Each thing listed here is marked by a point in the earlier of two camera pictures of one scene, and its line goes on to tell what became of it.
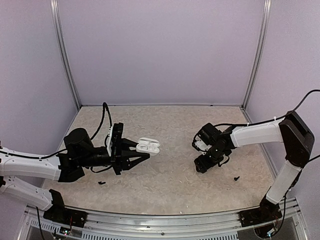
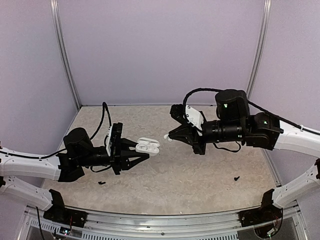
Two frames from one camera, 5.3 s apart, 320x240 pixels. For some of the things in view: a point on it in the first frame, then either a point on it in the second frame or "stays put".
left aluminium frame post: [62, 42] stays put
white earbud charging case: [148, 146] stays put
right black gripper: [202, 165] to [193, 139]
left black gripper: [125, 162] stays put
